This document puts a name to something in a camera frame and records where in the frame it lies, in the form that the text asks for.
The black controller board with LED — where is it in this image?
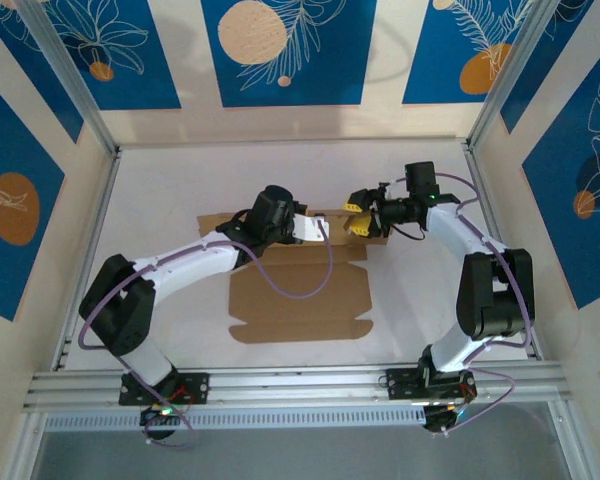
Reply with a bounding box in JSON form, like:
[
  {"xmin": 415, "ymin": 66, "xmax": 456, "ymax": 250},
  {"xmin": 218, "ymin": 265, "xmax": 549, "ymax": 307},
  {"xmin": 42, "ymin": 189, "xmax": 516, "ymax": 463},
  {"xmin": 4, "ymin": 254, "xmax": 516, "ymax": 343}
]
[
  {"xmin": 139, "ymin": 403, "xmax": 182, "ymax": 442},
  {"xmin": 422, "ymin": 402, "xmax": 476, "ymax": 437}
]

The aluminium table side rail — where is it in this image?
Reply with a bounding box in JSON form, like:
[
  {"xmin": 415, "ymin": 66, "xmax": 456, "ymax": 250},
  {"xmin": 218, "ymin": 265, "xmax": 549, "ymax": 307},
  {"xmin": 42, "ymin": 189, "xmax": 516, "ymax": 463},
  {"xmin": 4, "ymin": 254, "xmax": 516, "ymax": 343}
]
[
  {"xmin": 52, "ymin": 149, "xmax": 124, "ymax": 372},
  {"xmin": 462, "ymin": 141, "xmax": 545, "ymax": 362}
]

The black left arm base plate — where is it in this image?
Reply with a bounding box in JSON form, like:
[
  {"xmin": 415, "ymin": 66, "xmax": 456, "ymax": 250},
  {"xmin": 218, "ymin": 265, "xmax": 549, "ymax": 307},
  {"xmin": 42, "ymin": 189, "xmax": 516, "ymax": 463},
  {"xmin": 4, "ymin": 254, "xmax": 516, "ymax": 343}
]
[{"xmin": 118, "ymin": 372, "xmax": 212, "ymax": 407}]

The grey slotted cable duct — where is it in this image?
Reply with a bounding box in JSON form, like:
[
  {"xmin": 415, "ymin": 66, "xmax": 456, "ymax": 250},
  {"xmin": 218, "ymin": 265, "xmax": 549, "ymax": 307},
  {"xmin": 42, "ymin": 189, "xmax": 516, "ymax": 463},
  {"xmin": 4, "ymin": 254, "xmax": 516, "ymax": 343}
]
[{"xmin": 42, "ymin": 403, "xmax": 429, "ymax": 434}]

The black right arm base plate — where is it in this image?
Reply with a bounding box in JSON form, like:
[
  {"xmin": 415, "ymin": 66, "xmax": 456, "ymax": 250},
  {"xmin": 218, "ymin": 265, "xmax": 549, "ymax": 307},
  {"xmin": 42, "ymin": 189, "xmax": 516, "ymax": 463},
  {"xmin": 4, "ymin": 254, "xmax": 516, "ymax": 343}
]
[{"xmin": 385, "ymin": 367, "xmax": 479, "ymax": 402}]

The horizontal aluminium mounting rail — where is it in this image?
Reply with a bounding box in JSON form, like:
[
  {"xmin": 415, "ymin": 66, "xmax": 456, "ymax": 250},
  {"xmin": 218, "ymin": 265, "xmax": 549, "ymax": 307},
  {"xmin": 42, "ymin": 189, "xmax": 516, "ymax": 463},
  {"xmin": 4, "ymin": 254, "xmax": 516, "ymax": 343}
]
[{"xmin": 22, "ymin": 362, "xmax": 574, "ymax": 414}]

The brown cardboard paper box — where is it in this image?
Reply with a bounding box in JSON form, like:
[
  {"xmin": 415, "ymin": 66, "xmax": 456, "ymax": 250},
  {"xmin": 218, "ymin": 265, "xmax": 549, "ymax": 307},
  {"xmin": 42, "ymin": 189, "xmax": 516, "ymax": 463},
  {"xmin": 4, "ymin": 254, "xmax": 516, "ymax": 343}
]
[{"xmin": 195, "ymin": 208, "xmax": 392, "ymax": 345}]

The aluminium frame leg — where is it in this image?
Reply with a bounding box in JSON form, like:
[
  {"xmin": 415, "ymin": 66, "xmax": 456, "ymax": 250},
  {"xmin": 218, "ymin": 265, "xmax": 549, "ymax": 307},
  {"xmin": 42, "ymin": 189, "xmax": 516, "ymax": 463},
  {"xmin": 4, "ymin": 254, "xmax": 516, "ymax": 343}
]
[
  {"xmin": 549, "ymin": 399, "xmax": 589, "ymax": 480},
  {"xmin": 7, "ymin": 412, "xmax": 49, "ymax": 480}
]

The slanted aluminium frame post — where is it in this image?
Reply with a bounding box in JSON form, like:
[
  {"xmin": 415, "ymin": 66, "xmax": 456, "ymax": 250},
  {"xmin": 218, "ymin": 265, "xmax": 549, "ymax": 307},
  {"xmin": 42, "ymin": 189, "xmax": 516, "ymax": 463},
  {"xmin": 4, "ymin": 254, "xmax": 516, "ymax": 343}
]
[
  {"xmin": 17, "ymin": 0, "xmax": 124, "ymax": 157},
  {"xmin": 467, "ymin": 0, "xmax": 589, "ymax": 151}
]

